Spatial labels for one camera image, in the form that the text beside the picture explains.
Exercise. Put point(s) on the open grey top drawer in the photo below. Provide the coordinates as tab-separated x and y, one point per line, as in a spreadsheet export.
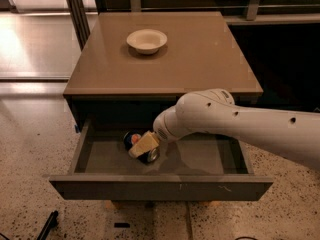
199	167

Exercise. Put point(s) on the white ceramic bowl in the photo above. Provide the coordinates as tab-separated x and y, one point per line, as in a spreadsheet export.
147	41

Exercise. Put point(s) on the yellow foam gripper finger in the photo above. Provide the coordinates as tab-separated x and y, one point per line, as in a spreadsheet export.
141	144

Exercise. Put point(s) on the blue pepsi can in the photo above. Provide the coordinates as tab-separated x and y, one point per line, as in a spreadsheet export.
146	158

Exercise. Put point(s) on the black stand leg on floor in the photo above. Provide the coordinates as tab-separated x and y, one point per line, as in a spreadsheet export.
50	223

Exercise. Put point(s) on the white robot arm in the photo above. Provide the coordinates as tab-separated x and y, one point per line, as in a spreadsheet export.
293	135

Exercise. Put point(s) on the grey cabinet with counter top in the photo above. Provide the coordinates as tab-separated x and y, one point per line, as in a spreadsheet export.
116	87

